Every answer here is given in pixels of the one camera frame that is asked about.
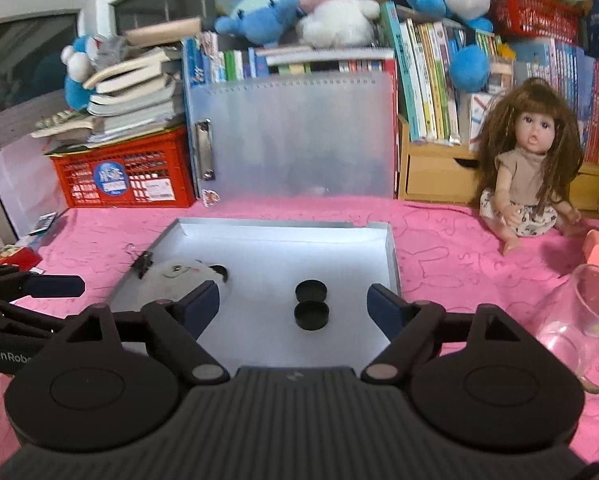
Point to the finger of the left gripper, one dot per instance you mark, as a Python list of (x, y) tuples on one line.
[(16, 284)]

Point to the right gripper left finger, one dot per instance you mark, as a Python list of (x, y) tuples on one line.
[(173, 331)]

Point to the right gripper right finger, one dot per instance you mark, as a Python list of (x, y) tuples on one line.
[(410, 330)]

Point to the white fluffy plush toy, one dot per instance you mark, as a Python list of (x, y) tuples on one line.
[(174, 279)]

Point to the small black round cap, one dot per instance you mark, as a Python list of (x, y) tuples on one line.
[(311, 290)]

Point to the red paper packet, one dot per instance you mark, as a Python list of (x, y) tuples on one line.
[(24, 258)]

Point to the black binder clip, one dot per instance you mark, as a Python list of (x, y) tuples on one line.
[(142, 260)]

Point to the white cardboard box tray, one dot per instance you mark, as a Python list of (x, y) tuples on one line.
[(255, 325)]

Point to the wooden drawer organizer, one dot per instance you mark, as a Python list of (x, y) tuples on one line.
[(437, 173)]

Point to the red plastic crate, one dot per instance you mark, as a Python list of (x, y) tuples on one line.
[(151, 171)]

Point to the clear glass mug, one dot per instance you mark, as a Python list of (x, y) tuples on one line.
[(566, 322)]

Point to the translucent file folder box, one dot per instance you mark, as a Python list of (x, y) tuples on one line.
[(300, 123)]

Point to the brown haired baby doll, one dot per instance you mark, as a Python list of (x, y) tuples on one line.
[(529, 154)]

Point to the stack of books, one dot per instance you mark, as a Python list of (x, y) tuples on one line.
[(136, 85)]

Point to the blue white plush toy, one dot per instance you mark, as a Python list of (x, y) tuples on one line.
[(78, 59)]

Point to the blue plush ball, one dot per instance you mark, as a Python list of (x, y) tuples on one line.
[(469, 69)]

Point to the row of blue red books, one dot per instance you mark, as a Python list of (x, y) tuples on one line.
[(573, 74)]

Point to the blue dinosaur plush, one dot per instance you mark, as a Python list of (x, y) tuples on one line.
[(261, 22)]

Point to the red plastic basket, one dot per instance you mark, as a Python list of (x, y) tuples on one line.
[(535, 18)]

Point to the pink white bunny plush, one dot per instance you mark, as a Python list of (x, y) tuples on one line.
[(337, 24)]

